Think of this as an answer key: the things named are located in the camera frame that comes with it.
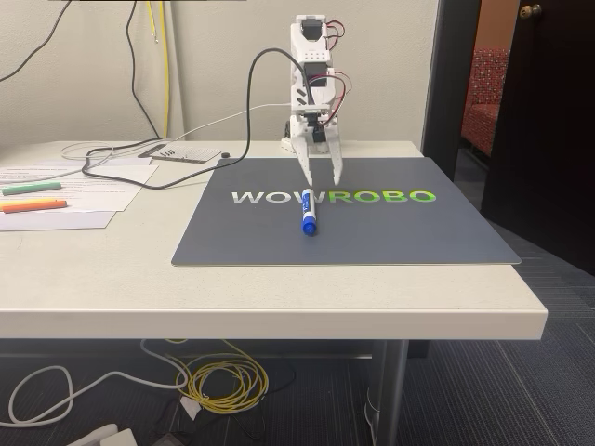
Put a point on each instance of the blue dry-erase marker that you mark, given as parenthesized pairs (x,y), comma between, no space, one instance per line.
(308,209)

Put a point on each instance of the orange marker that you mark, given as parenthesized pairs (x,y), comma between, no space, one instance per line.
(37,207)

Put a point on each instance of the green marker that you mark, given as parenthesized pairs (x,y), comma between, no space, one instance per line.
(32,188)

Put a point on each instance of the yellow marker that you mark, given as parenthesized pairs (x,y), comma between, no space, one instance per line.
(28,202)

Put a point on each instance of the dark grey WOWROBO mat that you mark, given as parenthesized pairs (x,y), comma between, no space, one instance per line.
(372,232)

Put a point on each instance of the red patterned chair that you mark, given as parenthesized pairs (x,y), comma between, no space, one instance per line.
(485,93)

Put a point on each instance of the large printed paper sheet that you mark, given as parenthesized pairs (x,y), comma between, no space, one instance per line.
(102,190)

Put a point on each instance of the dark wooden door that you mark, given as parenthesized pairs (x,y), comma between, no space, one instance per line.
(548,139)

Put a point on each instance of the brass door knob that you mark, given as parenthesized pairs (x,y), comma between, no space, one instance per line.
(531,10)

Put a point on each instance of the plain white paper sheet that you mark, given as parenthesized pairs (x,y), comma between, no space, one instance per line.
(70,220)

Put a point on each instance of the grey metal table leg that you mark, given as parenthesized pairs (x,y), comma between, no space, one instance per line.
(388,395)

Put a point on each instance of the white power adapter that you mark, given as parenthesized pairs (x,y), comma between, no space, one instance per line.
(109,436)

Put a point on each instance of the dark door frame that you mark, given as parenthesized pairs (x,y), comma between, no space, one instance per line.
(446,83)

